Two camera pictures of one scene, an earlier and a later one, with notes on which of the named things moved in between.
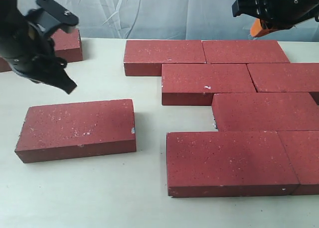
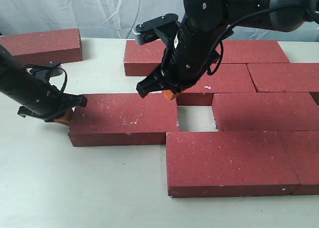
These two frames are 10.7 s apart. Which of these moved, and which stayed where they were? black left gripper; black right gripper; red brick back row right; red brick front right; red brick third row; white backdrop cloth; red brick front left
Moved: black right gripper; black left gripper
Stayed: red brick front right; white backdrop cloth; red brick front left; red brick third row; red brick back row right
